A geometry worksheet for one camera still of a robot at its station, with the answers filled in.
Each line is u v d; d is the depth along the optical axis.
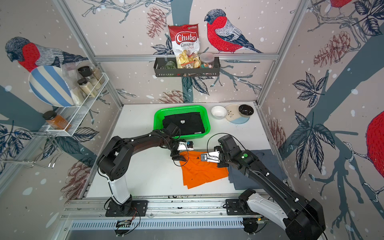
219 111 1.13
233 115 1.13
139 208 0.73
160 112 1.05
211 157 0.66
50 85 0.67
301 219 0.37
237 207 0.73
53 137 0.60
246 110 1.11
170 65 0.91
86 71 0.79
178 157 0.81
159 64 0.92
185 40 0.79
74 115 0.67
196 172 0.83
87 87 0.76
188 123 1.07
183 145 0.78
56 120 0.61
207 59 0.83
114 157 0.49
